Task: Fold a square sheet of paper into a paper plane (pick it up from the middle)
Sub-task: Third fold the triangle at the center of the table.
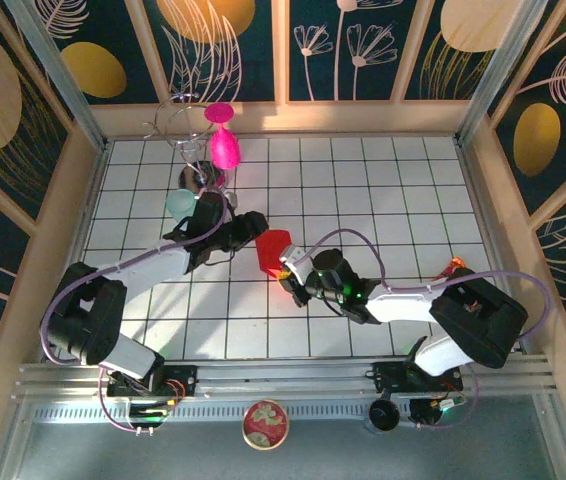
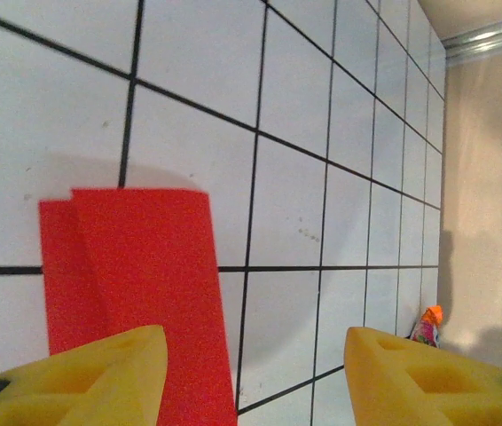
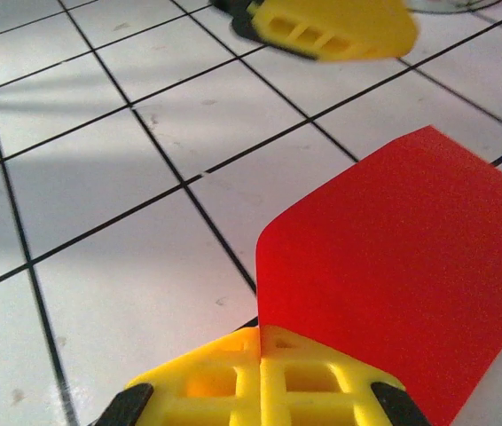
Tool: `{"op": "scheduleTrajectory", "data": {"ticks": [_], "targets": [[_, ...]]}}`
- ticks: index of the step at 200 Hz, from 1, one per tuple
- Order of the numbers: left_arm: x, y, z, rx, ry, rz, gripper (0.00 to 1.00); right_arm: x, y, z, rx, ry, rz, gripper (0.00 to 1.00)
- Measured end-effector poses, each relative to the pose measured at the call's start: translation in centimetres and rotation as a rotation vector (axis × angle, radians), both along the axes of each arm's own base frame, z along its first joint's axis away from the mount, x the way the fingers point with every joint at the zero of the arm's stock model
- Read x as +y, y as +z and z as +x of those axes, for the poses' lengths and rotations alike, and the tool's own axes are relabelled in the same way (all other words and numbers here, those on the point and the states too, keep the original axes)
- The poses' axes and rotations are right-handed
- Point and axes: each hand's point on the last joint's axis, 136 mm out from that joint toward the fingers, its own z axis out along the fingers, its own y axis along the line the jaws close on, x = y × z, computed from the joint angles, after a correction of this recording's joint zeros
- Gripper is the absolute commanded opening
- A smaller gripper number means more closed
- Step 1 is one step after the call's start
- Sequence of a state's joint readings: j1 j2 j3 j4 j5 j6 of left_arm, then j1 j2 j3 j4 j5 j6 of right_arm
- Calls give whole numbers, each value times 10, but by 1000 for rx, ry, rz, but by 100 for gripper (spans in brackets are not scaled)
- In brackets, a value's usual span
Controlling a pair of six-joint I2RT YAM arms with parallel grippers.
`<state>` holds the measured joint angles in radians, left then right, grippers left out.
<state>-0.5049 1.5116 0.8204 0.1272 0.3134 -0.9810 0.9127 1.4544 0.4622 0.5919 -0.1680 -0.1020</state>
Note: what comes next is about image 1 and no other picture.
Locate aluminium mounting rail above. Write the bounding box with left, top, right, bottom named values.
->
left=12, top=354, right=559, bottom=401

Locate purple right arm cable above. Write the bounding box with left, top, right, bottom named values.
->
left=310, top=228, right=550, bottom=432

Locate round red floral tin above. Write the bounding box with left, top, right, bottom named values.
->
left=241, top=398, right=290, bottom=451

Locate orange snack bag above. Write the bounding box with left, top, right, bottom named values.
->
left=437, top=256, right=467, bottom=281

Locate teal translucent plastic cup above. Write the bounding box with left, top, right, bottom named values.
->
left=164, top=188, right=199, bottom=226

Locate grey metal tray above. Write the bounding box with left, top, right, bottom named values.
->
left=0, top=394, right=566, bottom=480

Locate black round cap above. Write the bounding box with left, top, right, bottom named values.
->
left=366, top=397, right=401, bottom=433

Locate aluminium frame post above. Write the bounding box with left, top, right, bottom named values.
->
left=5, top=0, right=110, bottom=151
left=455, top=0, right=552, bottom=146

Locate chrome wire glass holder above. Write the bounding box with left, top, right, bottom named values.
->
left=142, top=92, right=229, bottom=201

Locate grey side rail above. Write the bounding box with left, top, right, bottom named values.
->
left=455, top=139, right=530, bottom=356
left=40, top=142, right=110, bottom=362

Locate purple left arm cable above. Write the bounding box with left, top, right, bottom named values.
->
left=41, top=185, right=237, bottom=435

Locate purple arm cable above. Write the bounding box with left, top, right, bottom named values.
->
left=310, top=228, right=550, bottom=432
left=41, top=185, right=237, bottom=435

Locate pink plastic wine glass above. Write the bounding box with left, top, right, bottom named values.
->
left=202, top=101, right=241, bottom=170

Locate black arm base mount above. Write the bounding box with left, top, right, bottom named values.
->
left=365, top=362, right=464, bottom=396
left=106, top=364, right=199, bottom=401

